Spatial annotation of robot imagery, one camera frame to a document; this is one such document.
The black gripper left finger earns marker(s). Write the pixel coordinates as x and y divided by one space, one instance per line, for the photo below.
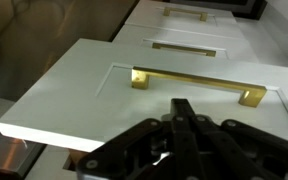
135 154

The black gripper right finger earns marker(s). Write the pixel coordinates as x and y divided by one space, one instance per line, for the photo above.
231 150

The white wooden drawer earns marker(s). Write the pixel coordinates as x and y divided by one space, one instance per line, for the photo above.
86 97

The white lower drawer front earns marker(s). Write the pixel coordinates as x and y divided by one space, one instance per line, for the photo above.
226 48

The white bottom drawer front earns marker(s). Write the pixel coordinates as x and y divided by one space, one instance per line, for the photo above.
219 22

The brass lower drawer handle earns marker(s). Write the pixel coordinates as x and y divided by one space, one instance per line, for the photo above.
210 53

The brass bottom drawer handle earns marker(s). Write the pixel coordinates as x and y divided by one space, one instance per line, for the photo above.
168 10

